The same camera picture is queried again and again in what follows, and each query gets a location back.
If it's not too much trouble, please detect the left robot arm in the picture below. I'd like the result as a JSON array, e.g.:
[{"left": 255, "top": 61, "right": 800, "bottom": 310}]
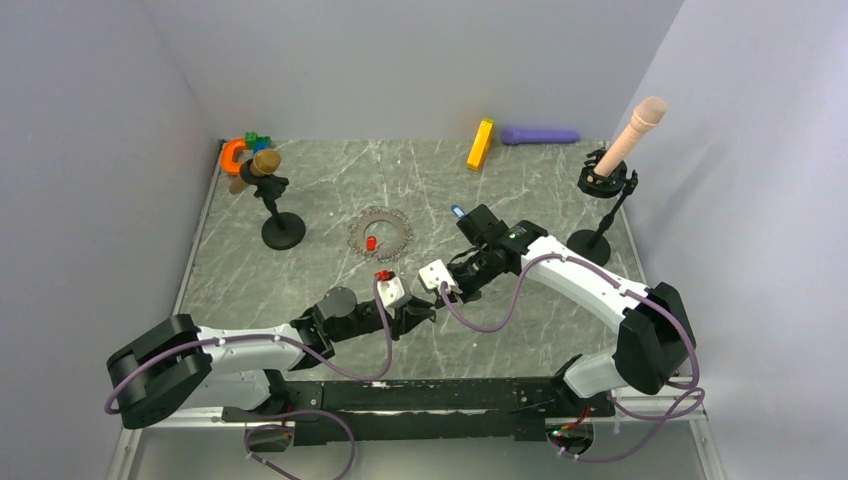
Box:
[{"left": 104, "top": 279, "right": 436, "bottom": 429}]

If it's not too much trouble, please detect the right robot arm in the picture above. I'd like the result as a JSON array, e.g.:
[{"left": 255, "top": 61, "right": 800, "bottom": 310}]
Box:
[{"left": 418, "top": 204, "right": 696, "bottom": 416}]

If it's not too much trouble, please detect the left black microphone stand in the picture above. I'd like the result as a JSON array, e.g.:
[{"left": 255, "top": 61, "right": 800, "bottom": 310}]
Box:
[{"left": 239, "top": 159, "right": 306, "bottom": 251}]

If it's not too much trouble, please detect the black microphone stand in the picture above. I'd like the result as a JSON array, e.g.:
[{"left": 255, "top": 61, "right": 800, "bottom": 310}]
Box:
[
  {"left": 239, "top": 159, "right": 306, "bottom": 251},
  {"left": 566, "top": 148, "right": 640, "bottom": 268}
]

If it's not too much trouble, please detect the right black microphone stand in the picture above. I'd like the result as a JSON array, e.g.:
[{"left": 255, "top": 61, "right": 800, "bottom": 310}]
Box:
[{"left": 566, "top": 148, "right": 640, "bottom": 268}]

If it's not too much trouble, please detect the yellow block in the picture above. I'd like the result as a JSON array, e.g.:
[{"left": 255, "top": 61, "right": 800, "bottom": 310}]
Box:
[{"left": 466, "top": 118, "right": 494, "bottom": 172}]

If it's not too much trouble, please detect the purple cylinder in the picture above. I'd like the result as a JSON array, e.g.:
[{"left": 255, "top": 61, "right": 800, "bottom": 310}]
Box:
[{"left": 500, "top": 127, "right": 581, "bottom": 146}]

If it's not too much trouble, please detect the brown microphone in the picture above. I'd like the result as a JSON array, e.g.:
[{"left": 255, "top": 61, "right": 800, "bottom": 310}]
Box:
[{"left": 228, "top": 148, "right": 282, "bottom": 195}]

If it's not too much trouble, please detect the blue toy brick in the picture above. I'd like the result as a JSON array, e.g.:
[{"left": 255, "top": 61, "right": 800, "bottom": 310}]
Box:
[{"left": 253, "top": 142, "right": 270, "bottom": 154}]

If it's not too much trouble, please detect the orange horseshoe toy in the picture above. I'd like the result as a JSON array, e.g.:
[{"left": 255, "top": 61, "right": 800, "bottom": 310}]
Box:
[{"left": 219, "top": 138, "right": 247, "bottom": 176}]

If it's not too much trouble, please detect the green toy brick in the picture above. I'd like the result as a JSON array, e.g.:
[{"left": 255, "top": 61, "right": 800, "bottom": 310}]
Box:
[{"left": 243, "top": 131, "right": 271, "bottom": 150}]

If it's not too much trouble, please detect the beige microphone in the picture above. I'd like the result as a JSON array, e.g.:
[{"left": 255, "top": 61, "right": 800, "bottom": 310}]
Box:
[{"left": 592, "top": 96, "right": 668, "bottom": 178}]

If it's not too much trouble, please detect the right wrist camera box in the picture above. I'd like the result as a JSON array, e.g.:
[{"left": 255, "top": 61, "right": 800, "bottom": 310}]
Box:
[{"left": 418, "top": 259, "right": 462, "bottom": 294}]

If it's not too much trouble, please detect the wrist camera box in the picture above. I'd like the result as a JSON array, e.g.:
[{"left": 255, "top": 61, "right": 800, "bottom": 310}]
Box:
[
  {"left": 375, "top": 270, "right": 412, "bottom": 309},
  {"left": 418, "top": 259, "right": 462, "bottom": 294}
]

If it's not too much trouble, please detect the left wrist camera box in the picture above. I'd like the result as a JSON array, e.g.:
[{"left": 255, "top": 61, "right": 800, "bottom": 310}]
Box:
[{"left": 375, "top": 270, "right": 412, "bottom": 309}]

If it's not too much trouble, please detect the silver chain ring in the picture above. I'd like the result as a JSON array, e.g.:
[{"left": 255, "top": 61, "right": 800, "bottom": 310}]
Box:
[{"left": 347, "top": 207, "right": 414, "bottom": 262}]

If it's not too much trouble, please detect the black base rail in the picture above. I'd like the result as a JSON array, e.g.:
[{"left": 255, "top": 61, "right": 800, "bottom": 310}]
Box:
[{"left": 221, "top": 373, "right": 614, "bottom": 446}]

